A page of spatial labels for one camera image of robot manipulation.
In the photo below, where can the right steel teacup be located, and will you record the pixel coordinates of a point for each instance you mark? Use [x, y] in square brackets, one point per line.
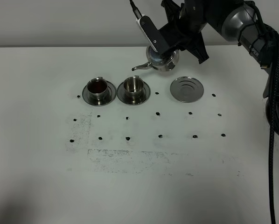
[133, 87]

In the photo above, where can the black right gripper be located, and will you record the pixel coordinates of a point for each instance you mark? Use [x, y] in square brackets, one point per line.
[186, 21]

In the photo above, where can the steel teacup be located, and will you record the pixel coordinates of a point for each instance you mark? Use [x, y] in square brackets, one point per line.
[97, 88]
[133, 87]

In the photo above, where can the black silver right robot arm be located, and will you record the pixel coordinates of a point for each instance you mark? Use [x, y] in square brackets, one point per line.
[235, 20]

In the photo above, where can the stainless steel teapot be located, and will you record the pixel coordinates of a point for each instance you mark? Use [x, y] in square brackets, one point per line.
[156, 61]

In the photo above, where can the right steel saucer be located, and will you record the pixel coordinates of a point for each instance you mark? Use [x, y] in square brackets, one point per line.
[141, 98]

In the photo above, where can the left steel teacup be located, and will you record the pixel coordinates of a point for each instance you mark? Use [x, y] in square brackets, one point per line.
[97, 88]

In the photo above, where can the left steel saucer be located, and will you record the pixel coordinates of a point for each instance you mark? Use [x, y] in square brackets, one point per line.
[96, 100]

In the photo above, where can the steel teapot saucer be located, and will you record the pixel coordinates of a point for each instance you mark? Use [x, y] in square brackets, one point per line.
[186, 89]

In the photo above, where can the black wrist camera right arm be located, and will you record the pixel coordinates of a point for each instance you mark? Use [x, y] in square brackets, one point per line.
[156, 40]

